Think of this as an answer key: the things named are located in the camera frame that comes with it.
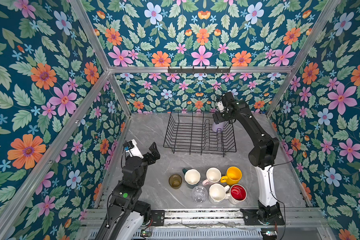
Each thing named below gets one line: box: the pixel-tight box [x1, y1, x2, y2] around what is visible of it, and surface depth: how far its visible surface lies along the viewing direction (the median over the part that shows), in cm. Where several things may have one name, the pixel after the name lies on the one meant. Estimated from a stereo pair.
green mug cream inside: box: [182, 168, 201, 189], surface depth 80 cm
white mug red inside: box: [224, 184, 247, 205], surface depth 79 cm
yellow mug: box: [220, 166, 243, 185], surface depth 82 cm
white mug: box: [209, 183, 231, 203], surface depth 77 cm
